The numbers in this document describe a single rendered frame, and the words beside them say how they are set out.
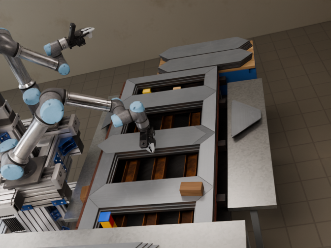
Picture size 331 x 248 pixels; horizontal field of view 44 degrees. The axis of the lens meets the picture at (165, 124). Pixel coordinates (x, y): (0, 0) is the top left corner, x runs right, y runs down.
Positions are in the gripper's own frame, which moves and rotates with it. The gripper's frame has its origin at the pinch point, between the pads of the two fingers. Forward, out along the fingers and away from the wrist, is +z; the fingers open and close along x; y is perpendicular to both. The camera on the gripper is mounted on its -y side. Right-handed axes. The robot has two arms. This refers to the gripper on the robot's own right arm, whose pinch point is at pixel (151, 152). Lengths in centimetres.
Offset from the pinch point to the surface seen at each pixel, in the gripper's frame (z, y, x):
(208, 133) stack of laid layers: 5.6, 18.4, -33.0
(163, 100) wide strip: 6, 60, 2
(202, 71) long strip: 5, 91, -26
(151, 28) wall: 50, 277, 55
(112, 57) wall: 78, 271, 115
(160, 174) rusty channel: 24.4, 3.9, 1.2
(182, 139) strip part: 5.6, 14.9, -16.8
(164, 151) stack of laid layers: 8.1, 8.5, -4.7
